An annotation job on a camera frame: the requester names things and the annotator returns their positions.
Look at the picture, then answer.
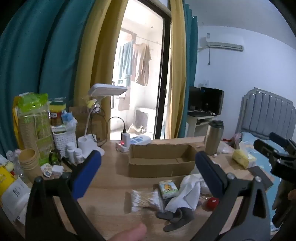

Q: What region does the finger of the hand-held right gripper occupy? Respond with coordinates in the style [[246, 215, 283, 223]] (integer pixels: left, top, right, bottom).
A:
[[269, 132, 292, 149], [253, 138, 281, 163]]

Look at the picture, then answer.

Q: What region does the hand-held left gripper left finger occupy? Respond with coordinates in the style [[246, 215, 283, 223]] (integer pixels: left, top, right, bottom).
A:
[[25, 150, 107, 241]]

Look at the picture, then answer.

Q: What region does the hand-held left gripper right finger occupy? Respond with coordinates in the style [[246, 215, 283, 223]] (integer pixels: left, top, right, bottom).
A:
[[192, 151, 271, 241]]

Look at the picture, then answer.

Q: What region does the cartoon print tissue pack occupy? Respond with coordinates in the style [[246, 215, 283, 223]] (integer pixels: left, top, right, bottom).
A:
[[158, 179, 179, 199]]

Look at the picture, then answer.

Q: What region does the brown cardboard box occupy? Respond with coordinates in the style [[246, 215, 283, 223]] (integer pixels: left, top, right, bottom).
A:
[[128, 143, 201, 178]]

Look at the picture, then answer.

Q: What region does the bag of cotton swabs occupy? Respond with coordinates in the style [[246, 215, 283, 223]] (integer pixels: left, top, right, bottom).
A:
[[125, 189, 166, 214]]

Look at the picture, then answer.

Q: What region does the person's left hand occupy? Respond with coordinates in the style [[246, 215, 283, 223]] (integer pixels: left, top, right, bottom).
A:
[[109, 224, 147, 241]]

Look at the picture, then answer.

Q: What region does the bed with blue sheet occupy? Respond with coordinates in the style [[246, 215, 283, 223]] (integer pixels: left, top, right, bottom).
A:
[[236, 132, 279, 186]]

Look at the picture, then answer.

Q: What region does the yellow tissue pack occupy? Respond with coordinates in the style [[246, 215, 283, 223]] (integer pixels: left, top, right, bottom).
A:
[[232, 149, 256, 169]]

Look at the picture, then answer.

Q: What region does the grey padded headboard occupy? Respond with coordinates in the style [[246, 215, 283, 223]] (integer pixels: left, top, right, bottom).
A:
[[236, 87, 296, 141]]

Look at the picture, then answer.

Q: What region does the clear plastic bag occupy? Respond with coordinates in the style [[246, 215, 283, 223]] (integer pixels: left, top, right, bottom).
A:
[[217, 141, 234, 154]]

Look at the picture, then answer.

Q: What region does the small red object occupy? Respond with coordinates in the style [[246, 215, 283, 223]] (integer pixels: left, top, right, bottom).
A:
[[207, 197, 219, 210]]

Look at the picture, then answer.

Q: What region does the steel tumbler with black lid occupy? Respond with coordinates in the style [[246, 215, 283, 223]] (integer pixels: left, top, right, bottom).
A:
[[204, 120, 225, 156]]

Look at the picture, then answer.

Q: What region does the white perforated basket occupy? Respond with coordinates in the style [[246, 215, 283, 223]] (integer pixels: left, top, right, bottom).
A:
[[53, 131, 77, 158]]

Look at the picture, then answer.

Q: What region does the white socket with red light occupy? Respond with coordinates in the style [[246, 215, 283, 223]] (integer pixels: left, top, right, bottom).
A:
[[115, 141, 130, 153]]

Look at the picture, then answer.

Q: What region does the cartoon sticker packet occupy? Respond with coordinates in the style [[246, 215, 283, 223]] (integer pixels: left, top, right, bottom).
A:
[[41, 163, 55, 178]]

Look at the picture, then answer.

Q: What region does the white computer desk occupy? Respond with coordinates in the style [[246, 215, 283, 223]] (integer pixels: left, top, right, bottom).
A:
[[185, 111, 218, 138]]

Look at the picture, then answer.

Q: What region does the white charger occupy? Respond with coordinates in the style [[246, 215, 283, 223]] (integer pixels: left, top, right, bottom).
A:
[[121, 133, 130, 151]]

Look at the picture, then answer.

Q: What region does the brown cardboard panel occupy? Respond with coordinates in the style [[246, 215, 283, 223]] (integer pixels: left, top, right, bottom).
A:
[[69, 106, 93, 139]]

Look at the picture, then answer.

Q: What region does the grey sock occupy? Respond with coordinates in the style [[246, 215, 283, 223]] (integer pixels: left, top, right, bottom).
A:
[[163, 209, 195, 232], [156, 207, 183, 220]]

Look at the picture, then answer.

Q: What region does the blue white plastic bag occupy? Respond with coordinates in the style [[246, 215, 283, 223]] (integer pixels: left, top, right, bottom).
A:
[[61, 111, 78, 131]]

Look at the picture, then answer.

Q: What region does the white blue power strip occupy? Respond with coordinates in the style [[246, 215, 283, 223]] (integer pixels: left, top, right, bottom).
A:
[[129, 136, 152, 146]]

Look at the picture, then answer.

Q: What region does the stack of brown paper cups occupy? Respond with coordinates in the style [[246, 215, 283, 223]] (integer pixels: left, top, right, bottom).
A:
[[18, 149, 42, 183]]

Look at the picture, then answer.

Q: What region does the yellow lidded jar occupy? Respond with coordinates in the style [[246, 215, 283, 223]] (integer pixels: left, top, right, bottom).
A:
[[49, 100, 66, 127]]

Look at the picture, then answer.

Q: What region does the yellow white hanging trinket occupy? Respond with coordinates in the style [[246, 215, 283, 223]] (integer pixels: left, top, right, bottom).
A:
[[87, 98, 102, 110]]

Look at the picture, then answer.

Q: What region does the black computer monitor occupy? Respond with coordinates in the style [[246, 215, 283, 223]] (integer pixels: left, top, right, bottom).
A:
[[189, 86, 224, 116]]

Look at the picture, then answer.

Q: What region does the green pack of paper cups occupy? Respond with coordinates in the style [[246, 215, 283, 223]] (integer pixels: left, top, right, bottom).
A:
[[13, 93, 55, 163]]

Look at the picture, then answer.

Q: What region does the white washing machine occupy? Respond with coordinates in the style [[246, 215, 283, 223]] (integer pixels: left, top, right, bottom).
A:
[[135, 107, 154, 131]]

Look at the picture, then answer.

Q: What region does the white paper packet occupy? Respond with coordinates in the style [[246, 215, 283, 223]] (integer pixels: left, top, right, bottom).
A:
[[0, 179, 32, 223]]

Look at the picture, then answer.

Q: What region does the white desk lamp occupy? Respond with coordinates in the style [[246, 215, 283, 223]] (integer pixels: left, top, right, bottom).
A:
[[77, 84, 128, 160]]

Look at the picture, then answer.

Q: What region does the yellow packet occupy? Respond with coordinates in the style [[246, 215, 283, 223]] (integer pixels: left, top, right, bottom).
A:
[[0, 162, 17, 197]]

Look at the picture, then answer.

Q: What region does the narrow yellow curtain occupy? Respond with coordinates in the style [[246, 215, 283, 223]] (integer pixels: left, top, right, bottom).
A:
[[169, 0, 188, 139]]

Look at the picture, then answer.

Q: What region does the white air conditioner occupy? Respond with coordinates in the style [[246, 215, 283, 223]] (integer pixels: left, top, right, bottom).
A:
[[199, 37, 244, 52]]

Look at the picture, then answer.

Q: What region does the narrow teal curtain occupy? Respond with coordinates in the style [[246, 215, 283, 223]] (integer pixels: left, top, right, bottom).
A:
[[184, 0, 198, 138]]

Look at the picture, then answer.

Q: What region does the hanging blue shirt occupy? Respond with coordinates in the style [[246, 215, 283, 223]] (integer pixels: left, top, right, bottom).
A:
[[117, 42, 134, 81]]

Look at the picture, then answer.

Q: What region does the hanging brown shirt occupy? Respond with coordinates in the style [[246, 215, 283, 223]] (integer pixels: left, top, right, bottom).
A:
[[132, 43, 152, 87]]

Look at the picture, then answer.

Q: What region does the wide yellow curtain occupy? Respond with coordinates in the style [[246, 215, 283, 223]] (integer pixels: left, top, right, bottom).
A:
[[74, 0, 130, 139]]

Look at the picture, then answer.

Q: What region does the wide teal curtain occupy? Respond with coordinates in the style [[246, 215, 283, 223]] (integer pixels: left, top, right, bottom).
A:
[[0, 0, 96, 153]]

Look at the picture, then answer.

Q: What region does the black charging cable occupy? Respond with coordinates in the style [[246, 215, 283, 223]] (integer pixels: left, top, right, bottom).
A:
[[89, 107, 127, 145]]

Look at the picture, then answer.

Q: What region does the black sliding door frame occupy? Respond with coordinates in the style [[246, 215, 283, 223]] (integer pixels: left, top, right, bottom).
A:
[[154, 14, 172, 140]]

